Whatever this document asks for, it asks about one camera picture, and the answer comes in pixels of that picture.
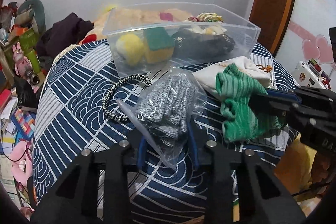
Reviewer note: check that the clear plastic storage bin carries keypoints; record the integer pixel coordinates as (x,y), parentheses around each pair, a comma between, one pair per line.
(207,19)

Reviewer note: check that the grey cloth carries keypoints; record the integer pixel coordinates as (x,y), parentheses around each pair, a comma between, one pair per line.
(164,110)

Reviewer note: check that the white sliding wardrobe door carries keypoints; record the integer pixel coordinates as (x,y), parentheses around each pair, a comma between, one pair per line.
(307,36)

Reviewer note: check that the dark purple clothes pile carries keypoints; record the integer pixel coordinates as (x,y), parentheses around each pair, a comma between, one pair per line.
(62,34)

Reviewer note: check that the green dinosaur plush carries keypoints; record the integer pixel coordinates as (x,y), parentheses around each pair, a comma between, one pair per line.
(31,13)

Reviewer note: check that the person's right hand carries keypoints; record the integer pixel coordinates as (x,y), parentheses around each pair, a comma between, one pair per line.
(319,169)

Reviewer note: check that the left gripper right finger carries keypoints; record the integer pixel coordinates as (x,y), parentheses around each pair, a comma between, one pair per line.
(193,148)

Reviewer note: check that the blue white patterned bedspread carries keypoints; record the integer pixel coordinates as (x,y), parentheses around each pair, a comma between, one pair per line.
(70,119)

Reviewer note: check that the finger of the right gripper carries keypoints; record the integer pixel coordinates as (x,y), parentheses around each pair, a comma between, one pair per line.
(283,94)
(269,104)

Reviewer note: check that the beige fleece blanket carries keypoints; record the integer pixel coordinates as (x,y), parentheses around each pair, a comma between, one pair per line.
(119,18)

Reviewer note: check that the yellow plush ball toy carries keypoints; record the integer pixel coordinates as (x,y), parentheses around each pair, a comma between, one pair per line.
(131,48)

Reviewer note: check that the black bag with chain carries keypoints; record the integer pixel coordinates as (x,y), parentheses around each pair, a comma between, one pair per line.
(192,45)

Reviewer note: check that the green yellow sponge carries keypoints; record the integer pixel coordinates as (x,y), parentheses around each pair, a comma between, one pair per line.
(159,45)

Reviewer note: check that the green bottle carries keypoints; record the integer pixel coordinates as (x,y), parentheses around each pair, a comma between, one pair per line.
(32,57)

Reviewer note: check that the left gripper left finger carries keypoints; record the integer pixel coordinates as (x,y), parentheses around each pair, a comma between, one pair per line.
(141,154)

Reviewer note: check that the green knitted cloth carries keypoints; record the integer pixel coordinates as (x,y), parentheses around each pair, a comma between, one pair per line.
(241,123)

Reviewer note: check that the green storage box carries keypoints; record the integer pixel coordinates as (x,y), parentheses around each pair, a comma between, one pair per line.
(28,41)

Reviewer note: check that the white drawstring pouch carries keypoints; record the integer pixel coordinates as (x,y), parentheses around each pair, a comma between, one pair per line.
(238,73)

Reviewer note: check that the pink rabbit doll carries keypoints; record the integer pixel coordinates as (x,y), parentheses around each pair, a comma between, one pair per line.
(21,62)

